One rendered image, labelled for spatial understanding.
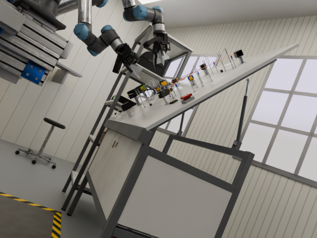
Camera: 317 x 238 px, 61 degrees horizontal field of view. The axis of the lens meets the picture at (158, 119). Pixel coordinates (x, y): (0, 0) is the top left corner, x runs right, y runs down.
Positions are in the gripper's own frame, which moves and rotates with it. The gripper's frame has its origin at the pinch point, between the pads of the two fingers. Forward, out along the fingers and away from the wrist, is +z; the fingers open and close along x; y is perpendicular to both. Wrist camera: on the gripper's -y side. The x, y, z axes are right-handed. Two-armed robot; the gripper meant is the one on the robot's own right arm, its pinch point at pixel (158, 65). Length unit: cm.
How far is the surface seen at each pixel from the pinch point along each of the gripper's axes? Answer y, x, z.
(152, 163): -22, -22, 54
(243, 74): 28.2, -38.3, 12.6
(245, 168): 29, -33, 63
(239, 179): 26, -32, 68
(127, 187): -34, -19, 64
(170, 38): 63, 74, -49
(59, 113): 8, 329, -4
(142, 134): -26, -23, 40
